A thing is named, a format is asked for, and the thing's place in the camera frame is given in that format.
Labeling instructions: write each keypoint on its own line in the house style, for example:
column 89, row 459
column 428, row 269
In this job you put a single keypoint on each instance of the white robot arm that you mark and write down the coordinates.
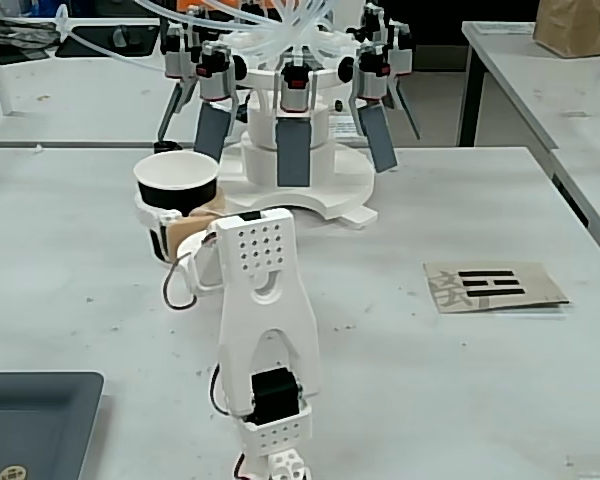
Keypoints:
column 265, row 300

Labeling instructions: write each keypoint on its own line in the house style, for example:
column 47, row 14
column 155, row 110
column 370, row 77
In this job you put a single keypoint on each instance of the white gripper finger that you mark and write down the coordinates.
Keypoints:
column 155, row 216

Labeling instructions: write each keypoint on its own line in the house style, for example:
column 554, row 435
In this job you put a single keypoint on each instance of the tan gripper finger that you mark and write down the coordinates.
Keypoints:
column 219, row 205

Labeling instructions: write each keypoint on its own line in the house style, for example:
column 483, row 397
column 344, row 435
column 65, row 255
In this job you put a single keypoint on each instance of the black background tray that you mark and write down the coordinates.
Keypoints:
column 105, row 42

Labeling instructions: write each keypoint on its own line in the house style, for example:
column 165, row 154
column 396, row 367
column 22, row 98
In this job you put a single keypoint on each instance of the printed gray card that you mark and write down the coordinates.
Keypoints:
column 495, row 287

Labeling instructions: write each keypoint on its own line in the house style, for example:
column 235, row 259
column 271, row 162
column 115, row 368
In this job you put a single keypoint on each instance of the black paper cup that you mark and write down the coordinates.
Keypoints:
column 177, row 192

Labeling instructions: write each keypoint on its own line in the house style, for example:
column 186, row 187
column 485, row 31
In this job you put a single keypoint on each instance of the brown paper bag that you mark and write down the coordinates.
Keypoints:
column 577, row 27

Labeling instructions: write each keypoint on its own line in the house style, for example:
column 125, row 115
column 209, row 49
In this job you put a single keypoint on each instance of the gray flat paddle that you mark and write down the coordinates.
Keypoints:
column 294, row 152
column 172, row 112
column 212, row 132
column 377, row 140
column 407, row 112

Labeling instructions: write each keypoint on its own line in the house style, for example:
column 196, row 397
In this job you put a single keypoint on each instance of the clear pneumatic tube bundle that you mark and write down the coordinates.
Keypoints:
column 290, row 27

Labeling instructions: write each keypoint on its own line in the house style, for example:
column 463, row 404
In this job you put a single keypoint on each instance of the dark gray plastic tray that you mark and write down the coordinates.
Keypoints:
column 35, row 420

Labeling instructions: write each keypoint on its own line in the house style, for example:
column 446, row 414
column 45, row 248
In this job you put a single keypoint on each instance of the gray side table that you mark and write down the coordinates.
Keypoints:
column 520, row 75

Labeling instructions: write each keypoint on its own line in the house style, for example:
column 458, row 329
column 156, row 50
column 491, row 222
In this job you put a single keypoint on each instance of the white printed paper sheet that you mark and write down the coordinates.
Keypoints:
column 344, row 126

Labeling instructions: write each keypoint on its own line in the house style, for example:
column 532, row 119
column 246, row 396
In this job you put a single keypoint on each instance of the silver black paddle actuator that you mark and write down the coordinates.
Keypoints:
column 295, row 90
column 392, row 42
column 215, row 75
column 372, row 72
column 175, row 52

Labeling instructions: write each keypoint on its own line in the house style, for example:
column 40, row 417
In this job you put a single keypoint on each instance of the white round device base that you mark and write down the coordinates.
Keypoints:
column 330, row 185

